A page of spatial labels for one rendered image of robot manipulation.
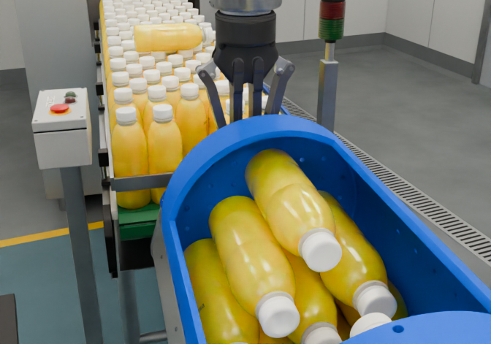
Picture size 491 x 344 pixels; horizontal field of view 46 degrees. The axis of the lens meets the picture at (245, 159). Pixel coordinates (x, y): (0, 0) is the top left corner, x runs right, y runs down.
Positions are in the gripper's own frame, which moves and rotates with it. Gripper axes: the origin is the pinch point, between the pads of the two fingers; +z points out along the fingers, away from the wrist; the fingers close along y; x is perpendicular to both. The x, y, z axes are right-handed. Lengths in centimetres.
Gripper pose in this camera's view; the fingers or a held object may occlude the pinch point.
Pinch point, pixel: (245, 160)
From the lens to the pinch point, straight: 79.7
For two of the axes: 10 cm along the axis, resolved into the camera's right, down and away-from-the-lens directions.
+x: 2.4, 4.1, -8.8
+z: 0.0, 9.1, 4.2
